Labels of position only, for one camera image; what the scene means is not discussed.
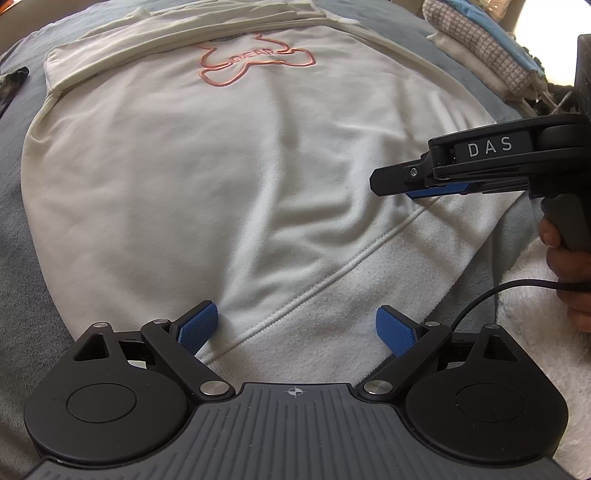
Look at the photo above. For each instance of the grey bed blanket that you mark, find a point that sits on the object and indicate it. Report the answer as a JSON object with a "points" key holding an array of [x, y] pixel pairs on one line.
{"points": [[27, 300]]}

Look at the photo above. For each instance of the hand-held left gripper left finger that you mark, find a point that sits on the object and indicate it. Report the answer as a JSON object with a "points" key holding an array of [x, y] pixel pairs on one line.
{"points": [[198, 327]]}

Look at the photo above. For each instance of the white folded cloth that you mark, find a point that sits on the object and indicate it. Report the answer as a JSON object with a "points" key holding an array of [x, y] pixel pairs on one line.
{"points": [[466, 57]]}

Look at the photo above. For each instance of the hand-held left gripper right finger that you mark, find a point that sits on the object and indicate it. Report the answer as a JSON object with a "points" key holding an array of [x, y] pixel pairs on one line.
{"points": [[397, 330]]}

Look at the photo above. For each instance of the stack of folded clothes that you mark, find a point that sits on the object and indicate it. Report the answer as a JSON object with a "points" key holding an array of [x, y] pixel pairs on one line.
{"points": [[461, 23]]}

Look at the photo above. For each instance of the white sweatshirt with pink outline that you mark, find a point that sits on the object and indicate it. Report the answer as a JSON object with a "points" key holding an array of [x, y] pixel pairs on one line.
{"points": [[231, 161]]}

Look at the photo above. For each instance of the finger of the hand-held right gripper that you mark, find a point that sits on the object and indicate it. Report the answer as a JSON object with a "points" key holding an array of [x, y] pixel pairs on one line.
{"points": [[397, 180], [443, 189]]}

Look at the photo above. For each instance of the white fluffy towel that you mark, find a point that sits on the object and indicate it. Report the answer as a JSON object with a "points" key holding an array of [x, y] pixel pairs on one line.
{"points": [[545, 392]]}

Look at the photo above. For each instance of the light blue folded cloth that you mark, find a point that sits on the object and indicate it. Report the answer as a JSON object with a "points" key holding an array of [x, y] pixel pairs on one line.
{"points": [[512, 39]]}

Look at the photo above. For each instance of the person's right hand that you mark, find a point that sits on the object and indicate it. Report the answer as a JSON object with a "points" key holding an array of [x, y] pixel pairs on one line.
{"points": [[575, 267]]}

